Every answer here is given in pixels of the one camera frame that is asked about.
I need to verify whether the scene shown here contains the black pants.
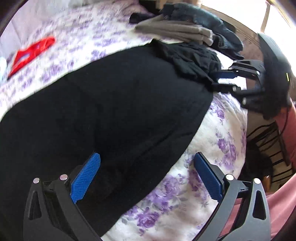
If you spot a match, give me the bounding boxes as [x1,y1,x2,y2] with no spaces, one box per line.
[1,40,221,240]

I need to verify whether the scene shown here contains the pink sleeved forearm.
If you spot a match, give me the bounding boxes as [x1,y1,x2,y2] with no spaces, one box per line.
[222,101,296,241]

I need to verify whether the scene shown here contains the blue denim jeans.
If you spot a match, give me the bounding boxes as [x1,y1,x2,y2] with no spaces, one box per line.
[160,3,244,60]

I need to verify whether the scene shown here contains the red folded garment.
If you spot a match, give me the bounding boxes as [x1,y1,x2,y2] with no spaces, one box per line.
[8,36,56,79]

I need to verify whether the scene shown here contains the purple floral bed sheet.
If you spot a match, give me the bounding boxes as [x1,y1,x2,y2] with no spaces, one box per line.
[1,1,247,240]

